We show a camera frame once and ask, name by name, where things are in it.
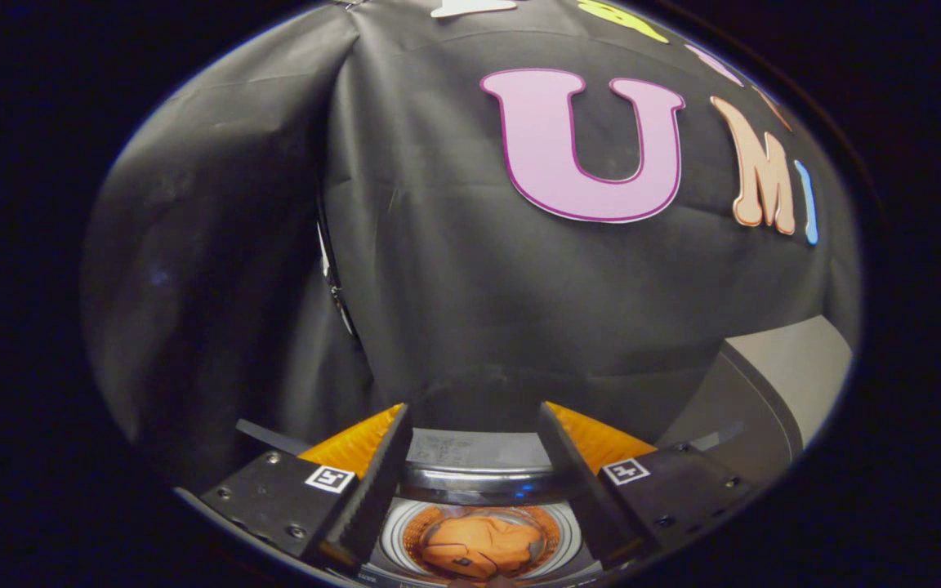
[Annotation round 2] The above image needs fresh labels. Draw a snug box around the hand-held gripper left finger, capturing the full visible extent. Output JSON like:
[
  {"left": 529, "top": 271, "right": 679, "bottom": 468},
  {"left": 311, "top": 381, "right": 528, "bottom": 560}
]
[{"left": 199, "top": 403, "right": 413, "bottom": 572}]

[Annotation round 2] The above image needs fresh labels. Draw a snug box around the grey washing machine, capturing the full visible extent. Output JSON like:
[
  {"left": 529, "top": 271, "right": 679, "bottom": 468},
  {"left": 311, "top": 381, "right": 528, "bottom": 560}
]
[{"left": 355, "top": 494, "right": 604, "bottom": 588}]

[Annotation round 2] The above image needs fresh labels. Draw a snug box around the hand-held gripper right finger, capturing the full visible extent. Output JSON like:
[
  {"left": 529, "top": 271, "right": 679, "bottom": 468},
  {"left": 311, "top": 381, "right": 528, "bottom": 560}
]
[{"left": 537, "top": 402, "right": 754, "bottom": 569}]

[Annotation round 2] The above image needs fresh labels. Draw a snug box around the yellow polo shirt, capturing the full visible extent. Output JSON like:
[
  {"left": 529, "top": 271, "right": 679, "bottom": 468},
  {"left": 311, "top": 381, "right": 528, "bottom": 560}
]
[{"left": 420, "top": 514, "right": 545, "bottom": 579}]

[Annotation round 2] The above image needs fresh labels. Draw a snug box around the white cabinet with brown top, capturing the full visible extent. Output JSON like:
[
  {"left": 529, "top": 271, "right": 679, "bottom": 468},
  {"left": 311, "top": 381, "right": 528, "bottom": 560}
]
[{"left": 657, "top": 316, "right": 854, "bottom": 484}]

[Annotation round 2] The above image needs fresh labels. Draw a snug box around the black backdrop cloth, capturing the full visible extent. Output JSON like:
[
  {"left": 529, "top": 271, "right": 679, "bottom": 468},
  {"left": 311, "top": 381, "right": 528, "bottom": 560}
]
[{"left": 80, "top": 0, "right": 862, "bottom": 484}]

